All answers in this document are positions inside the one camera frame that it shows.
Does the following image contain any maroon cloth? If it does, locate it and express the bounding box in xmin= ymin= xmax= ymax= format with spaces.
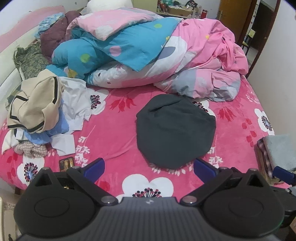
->
xmin=40 ymin=10 xmax=81 ymax=63

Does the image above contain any pink checked cloth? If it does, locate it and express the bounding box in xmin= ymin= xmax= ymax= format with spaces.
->
xmin=14 ymin=142 xmax=48 ymax=157

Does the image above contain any cluttered desk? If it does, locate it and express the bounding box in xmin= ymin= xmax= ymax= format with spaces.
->
xmin=156 ymin=0 xmax=208 ymax=19

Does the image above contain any beige garment with black stripes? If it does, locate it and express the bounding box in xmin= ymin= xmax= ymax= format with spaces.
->
xmin=7 ymin=69 xmax=65 ymax=133

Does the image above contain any white pillow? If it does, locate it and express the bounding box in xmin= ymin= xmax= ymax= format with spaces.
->
xmin=86 ymin=0 xmax=134 ymax=13

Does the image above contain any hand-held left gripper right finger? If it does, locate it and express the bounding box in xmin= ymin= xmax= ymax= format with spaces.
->
xmin=180 ymin=159 xmax=269 ymax=206

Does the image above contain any pink and cream headboard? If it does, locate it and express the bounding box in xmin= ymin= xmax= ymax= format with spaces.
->
xmin=0 ymin=5 xmax=65 ymax=109

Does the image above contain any wooden door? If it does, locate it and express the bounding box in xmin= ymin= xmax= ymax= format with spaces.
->
xmin=216 ymin=0 xmax=281 ymax=79

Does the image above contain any pink floral blanket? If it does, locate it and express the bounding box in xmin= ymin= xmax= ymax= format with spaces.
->
xmin=0 ymin=76 xmax=290 ymax=197

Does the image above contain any light blue garment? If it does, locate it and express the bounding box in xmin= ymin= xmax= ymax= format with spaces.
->
xmin=23 ymin=108 xmax=70 ymax=145

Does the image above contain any light blue patterned cloth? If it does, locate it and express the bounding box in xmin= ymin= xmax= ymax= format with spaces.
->
xmin=35 ymin=13 xmax=65 ymax=39

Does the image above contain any pink and blue quilt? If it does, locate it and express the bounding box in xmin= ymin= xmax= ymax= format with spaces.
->
xmin=46 ymin=7 xmax=249 ymax=102

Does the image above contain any folded grey cloth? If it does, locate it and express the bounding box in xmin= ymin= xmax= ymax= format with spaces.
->
xmin=263 ymin=134 xmax=296 ymax=171

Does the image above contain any plaid cloth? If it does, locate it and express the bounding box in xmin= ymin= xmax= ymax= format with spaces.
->
xmin=254 ymin=138 xmax=277 ymax=186

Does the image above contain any white shirt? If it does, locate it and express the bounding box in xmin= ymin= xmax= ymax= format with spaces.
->
xmin=50 ymin=76 xmax=92 ymax=156

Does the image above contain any dark grey garment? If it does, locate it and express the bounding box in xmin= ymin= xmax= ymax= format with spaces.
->
xmin=135 ymin=95 xmax=216 ymax=170

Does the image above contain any green patterned cloth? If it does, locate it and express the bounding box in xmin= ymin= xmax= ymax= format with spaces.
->
xmin=13 ymin=40 xmax=50 ymax=80

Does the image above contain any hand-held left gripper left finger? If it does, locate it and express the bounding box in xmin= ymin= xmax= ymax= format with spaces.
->
xmin=31 ymin=158 xmax=119 ymax=206

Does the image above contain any yellow chair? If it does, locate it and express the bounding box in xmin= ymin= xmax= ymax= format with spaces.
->
xmin=242 ymin=28 xmax=257 ymax=56

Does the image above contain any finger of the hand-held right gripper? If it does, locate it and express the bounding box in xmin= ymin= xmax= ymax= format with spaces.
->
xmin=272 ymin=166 xmax=296 ymax=186

